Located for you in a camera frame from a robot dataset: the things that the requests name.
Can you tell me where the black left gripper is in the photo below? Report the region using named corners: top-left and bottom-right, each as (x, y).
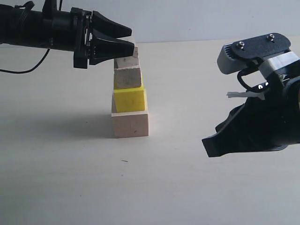
top-left (70, 7), bottom-right (135, 69)

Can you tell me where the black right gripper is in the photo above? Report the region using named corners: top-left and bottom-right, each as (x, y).
top-left (202, 79), bottom-right (300, 158)

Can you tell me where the small wooden cube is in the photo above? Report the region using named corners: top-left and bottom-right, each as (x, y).
top-left (119, 36), bottom-right (139, 58)

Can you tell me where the medium wooden cube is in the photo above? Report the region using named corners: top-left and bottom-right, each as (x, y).
top-left (114, 57), bottom-right (143, 89)

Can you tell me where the yellow cube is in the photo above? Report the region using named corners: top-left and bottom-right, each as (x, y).
top-left (112, 75), bottom-right (147, 113)

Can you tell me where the large pale wooden cube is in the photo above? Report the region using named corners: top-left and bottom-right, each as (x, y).
top-left (111, 91), bottom-right (149, 138)

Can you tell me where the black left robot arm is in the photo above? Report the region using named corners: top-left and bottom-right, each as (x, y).
top-left (0, 0), bottom-right (135, 69)

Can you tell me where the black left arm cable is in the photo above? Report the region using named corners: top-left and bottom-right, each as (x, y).
top-left (0, 48), bottom-right (51, 74)

